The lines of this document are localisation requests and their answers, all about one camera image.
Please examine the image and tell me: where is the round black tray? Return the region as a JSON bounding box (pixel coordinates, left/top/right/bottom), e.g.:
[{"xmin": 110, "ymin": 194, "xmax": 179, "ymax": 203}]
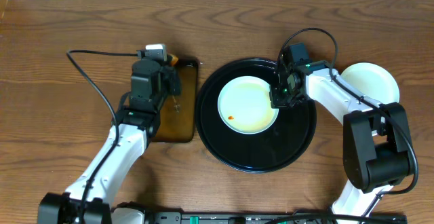
[{"xmin": 195, "ymin": 58, "xmax": 317, "ymax": 173}]

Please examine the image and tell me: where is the rectangular black tray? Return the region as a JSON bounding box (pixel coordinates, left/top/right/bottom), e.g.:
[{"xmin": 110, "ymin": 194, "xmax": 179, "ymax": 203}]
[{"xmin": 151, "ymin": 56, "xmax": 199, "ymax": 143}]

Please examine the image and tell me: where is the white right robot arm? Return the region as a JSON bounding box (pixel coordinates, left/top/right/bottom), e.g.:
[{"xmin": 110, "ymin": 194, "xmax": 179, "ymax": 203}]
[{"xmin": 271, "ymin": 58, "xmax": 419, "ymax": 223}]

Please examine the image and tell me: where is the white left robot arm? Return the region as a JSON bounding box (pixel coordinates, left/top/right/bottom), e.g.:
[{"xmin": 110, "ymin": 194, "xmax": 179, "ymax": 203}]
[{"xmin": 37, "ymin": 55, "xmax": 181, "ymax": 223}]

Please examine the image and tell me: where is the light blue plate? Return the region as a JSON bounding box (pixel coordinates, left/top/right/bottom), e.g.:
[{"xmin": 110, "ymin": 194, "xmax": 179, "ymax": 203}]
[{"xmin": 217, "ymin": 76, "xmax": 279, "ymax": 134}]

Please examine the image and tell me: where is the pale green plate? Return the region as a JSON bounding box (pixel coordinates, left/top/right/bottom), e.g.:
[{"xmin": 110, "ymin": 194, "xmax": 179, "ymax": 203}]
[{"xmin": 340, "ymin": 62, "xmax": 400, "ymax": 104}]

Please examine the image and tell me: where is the orange sponge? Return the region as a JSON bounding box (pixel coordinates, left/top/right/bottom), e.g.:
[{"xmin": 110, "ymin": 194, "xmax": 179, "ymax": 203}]
[{"xmin": 167, "ymin": 54, "xmax": 179, "ymax": 67}]

